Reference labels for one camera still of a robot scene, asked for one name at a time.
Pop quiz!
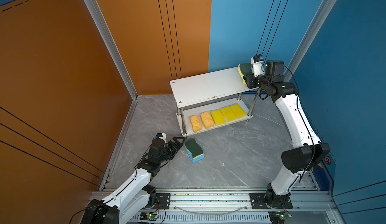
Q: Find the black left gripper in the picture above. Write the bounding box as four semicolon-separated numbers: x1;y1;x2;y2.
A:
157;137;185;166

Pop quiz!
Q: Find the green scrub sponge top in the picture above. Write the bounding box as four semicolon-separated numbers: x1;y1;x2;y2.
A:
238;63;253;85

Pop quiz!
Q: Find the orange cellulose sponge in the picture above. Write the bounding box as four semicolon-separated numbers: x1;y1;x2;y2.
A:
200;112;215;129
190;115;202;133

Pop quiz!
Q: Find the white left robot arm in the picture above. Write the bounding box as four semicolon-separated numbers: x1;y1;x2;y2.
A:
80;133;186;224

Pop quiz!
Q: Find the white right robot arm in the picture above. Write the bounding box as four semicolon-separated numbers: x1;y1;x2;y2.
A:
238;59;330;208

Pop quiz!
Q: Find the white two-tier metal shelf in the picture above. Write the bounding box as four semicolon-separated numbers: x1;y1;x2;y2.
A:
170;67;254;137

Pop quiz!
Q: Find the yellow green sponge middle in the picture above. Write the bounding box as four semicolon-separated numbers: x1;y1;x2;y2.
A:
185;139;203;159

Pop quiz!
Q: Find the blue sponge bottom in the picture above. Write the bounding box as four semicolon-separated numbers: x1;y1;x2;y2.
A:
187;150;205;163

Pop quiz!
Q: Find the left green circuit board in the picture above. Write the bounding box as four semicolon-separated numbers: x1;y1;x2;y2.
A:
139;213;159;223

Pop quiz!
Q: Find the green circuit board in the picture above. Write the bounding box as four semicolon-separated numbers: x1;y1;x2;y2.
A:
139;213;159;223
268;213;288;224

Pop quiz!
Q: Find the right green circuit board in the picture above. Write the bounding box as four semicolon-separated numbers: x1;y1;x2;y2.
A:
268;213;288;224

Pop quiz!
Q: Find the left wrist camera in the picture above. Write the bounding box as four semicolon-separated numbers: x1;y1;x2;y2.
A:
154;133;167;143

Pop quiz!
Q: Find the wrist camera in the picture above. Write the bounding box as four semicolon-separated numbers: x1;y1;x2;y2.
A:
154;133;167;143
251;54;265;77

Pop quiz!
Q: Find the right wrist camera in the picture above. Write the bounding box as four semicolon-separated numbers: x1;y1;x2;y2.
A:
251;54;265;77

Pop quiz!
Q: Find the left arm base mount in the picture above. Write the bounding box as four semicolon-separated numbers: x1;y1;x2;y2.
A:
145;193;171;210

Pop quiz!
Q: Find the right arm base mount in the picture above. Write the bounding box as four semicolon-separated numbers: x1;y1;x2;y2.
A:
249;193;293;210

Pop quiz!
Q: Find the right aluminium corner post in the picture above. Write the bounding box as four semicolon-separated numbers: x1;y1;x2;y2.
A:
288;0;337;73

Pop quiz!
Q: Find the aluminium corner post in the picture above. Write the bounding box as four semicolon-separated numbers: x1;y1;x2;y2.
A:
288;0;337;73
83;0;138;100

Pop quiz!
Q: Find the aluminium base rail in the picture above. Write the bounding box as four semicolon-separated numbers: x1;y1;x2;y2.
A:
85;187;344;224

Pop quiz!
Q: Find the left aluminium corner post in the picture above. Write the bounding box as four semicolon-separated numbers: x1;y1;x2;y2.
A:
83;0;138;100

